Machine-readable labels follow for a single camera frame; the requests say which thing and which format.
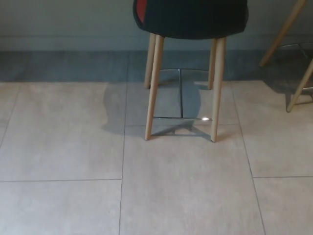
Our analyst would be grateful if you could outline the wooden-legged stool chrome footrest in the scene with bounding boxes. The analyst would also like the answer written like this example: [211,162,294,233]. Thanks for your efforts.
[259,0,313,113]

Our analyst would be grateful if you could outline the red-cushioned dark stool wooden legs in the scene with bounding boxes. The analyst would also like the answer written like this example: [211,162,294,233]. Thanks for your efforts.
[132,0,250,143]

